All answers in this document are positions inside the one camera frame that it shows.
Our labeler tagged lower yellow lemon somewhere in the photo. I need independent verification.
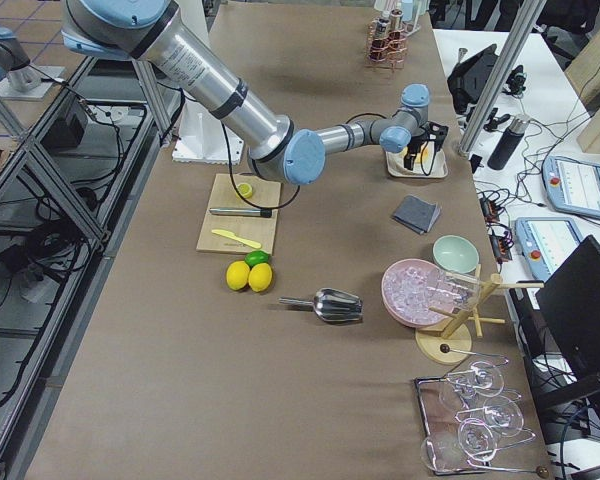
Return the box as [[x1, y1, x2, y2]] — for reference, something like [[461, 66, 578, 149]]
[[248, 263, 273, 292]]

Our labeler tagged yellow plastic knife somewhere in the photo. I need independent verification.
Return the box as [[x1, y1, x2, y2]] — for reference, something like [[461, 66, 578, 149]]
[[211, 229, 262, 249]]

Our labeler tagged pink bowl of ice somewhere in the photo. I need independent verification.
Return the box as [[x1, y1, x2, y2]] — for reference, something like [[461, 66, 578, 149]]
[[381, 259, 478, 329]]

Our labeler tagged upper yellow lemon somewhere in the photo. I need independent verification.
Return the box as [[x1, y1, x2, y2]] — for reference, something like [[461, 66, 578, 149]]
[[225, 260, 251, 291]]

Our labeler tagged grey folded cloth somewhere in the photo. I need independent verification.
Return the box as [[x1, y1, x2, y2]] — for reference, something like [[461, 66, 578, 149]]
[[391, 195, 441, 235]]

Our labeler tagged lemon half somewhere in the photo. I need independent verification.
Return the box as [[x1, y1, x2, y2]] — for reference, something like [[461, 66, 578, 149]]
[[237, 182, 253, 198]]

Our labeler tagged teach pendant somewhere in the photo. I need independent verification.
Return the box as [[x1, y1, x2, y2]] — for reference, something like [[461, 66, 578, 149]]
[[514, 217, 583, 281], [542, 156, 600, 220]]

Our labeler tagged glazed twisted donut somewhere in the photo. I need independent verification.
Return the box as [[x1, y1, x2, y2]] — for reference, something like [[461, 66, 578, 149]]
[[403, 145, 428, 164]]

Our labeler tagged copper wire bottle rack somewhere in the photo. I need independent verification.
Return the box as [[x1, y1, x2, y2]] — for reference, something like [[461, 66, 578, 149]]
[[364, 9, 408, 71]]

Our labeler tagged steel muddler black tip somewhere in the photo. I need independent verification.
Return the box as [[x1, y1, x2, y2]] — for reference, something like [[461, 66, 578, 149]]
[[209, 207, 273, 219]]

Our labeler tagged black monitor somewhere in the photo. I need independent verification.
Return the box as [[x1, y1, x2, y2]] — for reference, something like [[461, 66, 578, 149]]
[[536, 235, 600, 379]]

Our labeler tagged tea bottle in rack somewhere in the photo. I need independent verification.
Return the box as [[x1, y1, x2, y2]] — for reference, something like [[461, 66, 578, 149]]
[[373, 18, 389, 41]]

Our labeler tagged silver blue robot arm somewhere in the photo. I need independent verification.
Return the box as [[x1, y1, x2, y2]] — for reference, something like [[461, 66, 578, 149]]
[[62, 1, 431, 185]]

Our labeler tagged mint green bowl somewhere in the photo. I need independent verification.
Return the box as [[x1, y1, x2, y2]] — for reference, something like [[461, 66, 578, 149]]
[[432, 235, 479, 274]]

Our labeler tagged aluminium camera post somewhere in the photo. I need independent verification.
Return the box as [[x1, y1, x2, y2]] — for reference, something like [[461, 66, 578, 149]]
[[457, 0, 546, 158]]

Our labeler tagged bamboo cutting board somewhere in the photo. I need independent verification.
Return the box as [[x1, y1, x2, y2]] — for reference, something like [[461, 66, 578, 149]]
[[196, 173, 278, 254]]

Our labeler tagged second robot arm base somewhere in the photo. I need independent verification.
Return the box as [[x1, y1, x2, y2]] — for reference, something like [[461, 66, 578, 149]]
[[0, 27, 62, 101]]

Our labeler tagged yellow lemon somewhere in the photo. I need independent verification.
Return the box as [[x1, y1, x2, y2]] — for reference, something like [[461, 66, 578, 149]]
[[225, 260, 251, 291], [248, 263, 273, 292]]

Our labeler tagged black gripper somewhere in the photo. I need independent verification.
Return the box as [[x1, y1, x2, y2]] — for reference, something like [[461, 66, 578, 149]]
[[403, 121, 448, 171]]

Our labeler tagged green lime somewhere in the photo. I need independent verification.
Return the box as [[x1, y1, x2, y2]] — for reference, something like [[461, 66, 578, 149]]
[[244, 250, 270, 268]]

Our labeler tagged lower teach pendant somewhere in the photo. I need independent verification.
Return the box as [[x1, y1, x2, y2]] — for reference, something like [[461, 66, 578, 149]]
[[514, 217, 583, 281]]

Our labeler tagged wooden glass drying tree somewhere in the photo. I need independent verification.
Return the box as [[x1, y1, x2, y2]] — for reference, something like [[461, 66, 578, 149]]
[[415, 268, 545, 365]]

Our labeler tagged upper teach pendant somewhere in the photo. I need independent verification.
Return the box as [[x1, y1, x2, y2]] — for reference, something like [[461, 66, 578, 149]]
[[542, 156, 600, 220]]

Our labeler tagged white rabbit serving tray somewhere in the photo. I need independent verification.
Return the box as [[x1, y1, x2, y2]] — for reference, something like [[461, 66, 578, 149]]
[[384, 149, 450, 179]]

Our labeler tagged black thermos bottle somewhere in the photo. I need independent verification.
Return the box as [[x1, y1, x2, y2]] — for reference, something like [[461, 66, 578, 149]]
[[487, 114, 531, 171]]

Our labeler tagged steel ice scoop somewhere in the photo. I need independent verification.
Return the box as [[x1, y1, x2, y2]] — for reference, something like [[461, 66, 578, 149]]
[[278, 288, 363, 325]]

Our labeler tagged mirror tray with glasses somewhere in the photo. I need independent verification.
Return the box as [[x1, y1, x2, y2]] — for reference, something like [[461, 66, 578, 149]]
[[414, 353, 549, 479]]

